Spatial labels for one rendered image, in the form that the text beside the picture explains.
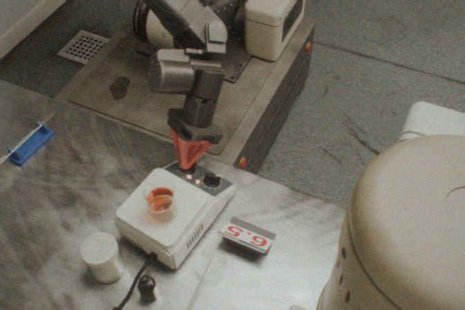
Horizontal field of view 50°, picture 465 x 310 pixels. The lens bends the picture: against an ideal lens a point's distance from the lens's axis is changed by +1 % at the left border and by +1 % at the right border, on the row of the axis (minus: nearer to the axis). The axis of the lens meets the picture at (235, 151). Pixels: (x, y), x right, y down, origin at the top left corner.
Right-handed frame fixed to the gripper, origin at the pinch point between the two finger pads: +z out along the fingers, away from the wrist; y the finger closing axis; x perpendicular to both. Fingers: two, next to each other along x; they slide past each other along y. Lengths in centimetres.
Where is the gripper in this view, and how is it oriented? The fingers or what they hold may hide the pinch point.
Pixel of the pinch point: (185, 163)
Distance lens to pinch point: 92.9
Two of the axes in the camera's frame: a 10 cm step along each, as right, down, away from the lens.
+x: 8.0, -0.5, 5.9
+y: 5.3, 5.1, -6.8
